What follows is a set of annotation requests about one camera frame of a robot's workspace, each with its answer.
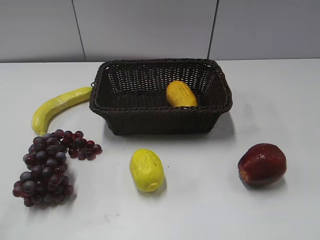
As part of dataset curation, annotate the orange yellow mango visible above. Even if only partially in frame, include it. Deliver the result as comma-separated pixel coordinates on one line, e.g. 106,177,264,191
166,80,198,107

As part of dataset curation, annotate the black woven basket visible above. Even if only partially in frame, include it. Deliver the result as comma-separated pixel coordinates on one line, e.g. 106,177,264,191
89,58,233,136

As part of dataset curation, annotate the yellow lemon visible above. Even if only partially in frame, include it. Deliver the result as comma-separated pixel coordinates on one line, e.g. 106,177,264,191
129,148,165,192

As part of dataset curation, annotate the red apple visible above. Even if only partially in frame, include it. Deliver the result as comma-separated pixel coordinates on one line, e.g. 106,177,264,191
237,143,287,187

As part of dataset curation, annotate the yellow banana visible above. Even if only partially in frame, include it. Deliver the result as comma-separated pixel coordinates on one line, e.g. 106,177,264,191
31,87,92,136

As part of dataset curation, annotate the purple grape bunch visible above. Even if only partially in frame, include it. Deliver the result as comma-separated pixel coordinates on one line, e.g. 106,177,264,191
12,129,103,208

